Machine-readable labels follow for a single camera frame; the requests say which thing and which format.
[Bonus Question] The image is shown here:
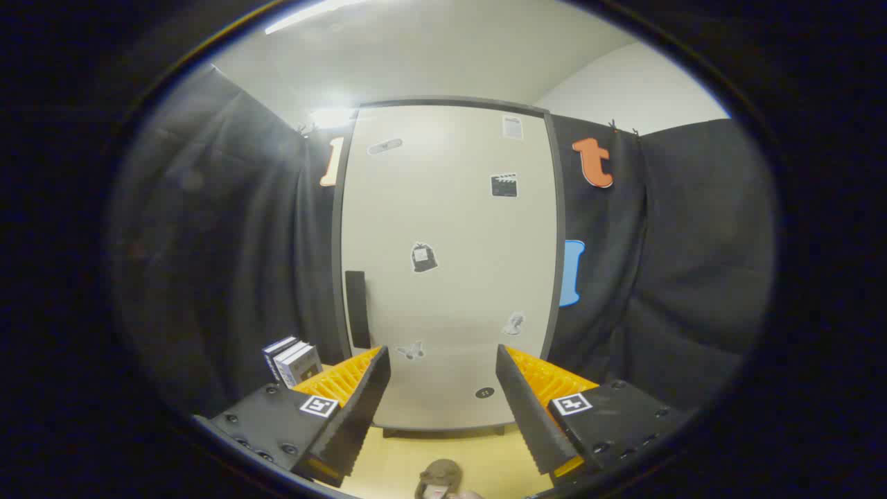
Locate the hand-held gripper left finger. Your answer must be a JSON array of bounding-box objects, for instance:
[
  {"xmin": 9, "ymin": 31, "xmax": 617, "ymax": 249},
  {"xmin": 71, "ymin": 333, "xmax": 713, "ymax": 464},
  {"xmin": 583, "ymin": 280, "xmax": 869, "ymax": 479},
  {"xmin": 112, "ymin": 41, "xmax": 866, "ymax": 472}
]
[{"xmin": 193, "ymin": 345, "xmax": 392, "ymax": 488}]

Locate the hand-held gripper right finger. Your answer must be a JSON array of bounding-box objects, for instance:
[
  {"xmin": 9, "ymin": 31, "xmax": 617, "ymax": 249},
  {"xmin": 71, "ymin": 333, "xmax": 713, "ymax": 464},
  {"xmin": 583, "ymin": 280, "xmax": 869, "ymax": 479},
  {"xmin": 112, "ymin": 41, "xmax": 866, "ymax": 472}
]
[{"xmin": 495, "ymin": 344, "xmax": 695, "ymax": 487}]

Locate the black cabinet door handle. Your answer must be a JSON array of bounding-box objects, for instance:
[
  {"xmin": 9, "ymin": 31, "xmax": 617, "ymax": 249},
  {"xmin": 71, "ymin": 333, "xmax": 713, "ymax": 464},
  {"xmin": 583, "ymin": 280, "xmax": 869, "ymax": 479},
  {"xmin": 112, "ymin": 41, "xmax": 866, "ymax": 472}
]
[{"xmin": 344, "ymin": 270, "xmax": 371, "ymax": 349}]

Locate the black backdrop cloth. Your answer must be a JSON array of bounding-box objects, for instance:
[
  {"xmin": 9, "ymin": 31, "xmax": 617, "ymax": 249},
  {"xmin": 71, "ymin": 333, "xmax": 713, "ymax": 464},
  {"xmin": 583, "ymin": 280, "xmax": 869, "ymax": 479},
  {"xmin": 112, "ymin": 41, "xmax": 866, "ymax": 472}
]
[{"xmin": 111, "ymin": 66, "xmax": 777, "ymax": 418}]

